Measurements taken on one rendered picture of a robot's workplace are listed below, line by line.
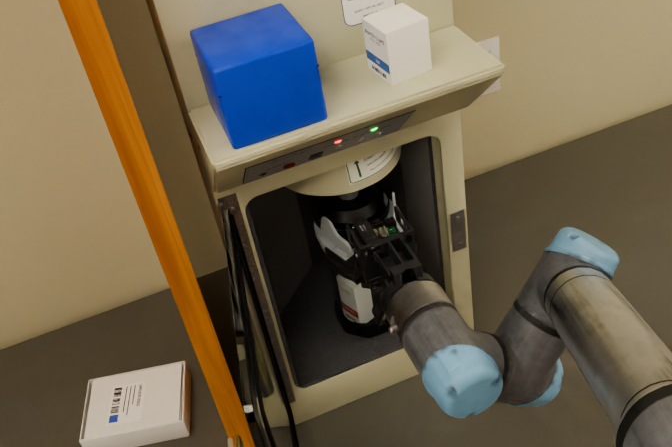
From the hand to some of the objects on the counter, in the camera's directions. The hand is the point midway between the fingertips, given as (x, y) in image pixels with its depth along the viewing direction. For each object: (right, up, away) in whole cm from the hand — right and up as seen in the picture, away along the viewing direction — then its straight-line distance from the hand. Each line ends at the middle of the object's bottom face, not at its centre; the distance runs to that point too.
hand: (352, 217), depth 112 cm
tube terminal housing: (+1, -20, +21) cm, 29 cm away
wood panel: (-21, -26, +19) cm, 39 cm away
